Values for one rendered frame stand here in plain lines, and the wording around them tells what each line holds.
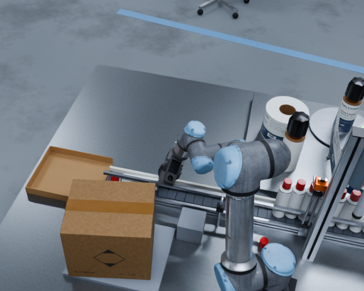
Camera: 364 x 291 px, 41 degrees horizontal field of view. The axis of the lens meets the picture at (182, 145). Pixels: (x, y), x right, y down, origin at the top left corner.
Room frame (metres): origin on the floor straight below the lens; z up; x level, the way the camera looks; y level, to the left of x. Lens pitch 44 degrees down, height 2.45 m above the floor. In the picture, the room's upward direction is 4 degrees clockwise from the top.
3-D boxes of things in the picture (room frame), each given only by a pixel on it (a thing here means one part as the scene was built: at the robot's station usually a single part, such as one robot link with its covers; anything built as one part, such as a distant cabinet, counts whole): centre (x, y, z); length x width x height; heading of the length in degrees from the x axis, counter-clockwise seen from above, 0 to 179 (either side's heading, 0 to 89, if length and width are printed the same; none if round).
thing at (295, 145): (1.52, -0.48, 1.03); 0.09 x 0.09 x 0.30
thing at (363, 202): (1.11, -0.65, 1.18); 0.04 x 0.04 x 0.21
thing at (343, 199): (1.22, -0.62, 0.98); 0.05 x 0.05 x 0.20
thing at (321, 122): (1.80, -0.78, 0.89); 0.31 x 0.31 x 0.01
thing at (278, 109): (1.74, -0.48, 0.95); 0.20 x 0.20 x 0.14
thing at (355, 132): (1.08, -0.53, 1.16); 0.04 x 0.04 x 0.67; 81
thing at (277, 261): (0.89, -0.34, 1.05); 0.13 x 0.12 x 0.14; 111
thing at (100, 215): (1.03, 0.23, 0.99); 0.30 x 0.24 x 0.27; 92
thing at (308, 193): (1.23, -0.52, 0.98); 0.05 x 0.05 x 0.20
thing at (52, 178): (1.40, 0.48, 0.85); 0.30 x 0.26 x 0.04; 81
